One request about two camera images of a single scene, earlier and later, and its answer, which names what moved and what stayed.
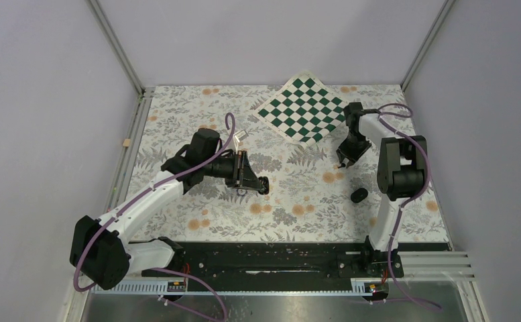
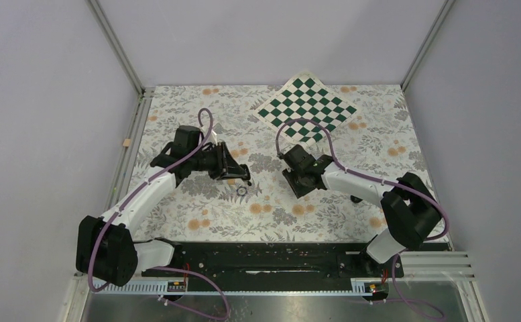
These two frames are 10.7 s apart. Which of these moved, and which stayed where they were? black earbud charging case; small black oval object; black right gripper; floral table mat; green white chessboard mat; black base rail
Moved: black right gripper; black earbud charging case
Stayed: green white chessboard mat; floral table mat; black base rail; small black oval object
